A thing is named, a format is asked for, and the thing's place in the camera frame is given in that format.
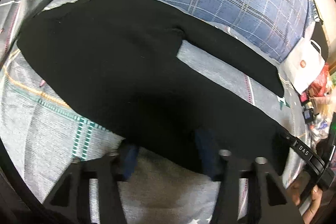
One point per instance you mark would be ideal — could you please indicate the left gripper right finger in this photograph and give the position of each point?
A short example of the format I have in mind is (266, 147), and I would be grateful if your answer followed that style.
(249, 191)

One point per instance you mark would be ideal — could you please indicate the red plastic bag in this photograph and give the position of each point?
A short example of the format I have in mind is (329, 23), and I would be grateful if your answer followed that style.
(318, 87)

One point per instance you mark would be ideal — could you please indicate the black pants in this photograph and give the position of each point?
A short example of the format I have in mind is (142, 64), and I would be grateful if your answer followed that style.
(115, 62)

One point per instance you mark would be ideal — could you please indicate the person's right hand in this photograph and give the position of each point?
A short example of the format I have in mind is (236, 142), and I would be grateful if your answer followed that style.
(314, 213)

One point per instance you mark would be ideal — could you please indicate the white Xiaomi paper bag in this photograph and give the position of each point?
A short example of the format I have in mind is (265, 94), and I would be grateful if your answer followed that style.
(303, 64)

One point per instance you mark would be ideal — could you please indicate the grey star-print bed sheet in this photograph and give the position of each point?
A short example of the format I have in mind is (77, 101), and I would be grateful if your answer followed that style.
(42, 134)

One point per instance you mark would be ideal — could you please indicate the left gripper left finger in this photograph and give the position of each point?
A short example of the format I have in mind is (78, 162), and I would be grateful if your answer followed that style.
(69, 199)

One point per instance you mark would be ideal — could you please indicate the black box blue label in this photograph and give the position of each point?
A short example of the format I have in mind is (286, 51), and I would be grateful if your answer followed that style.
(308, 115)

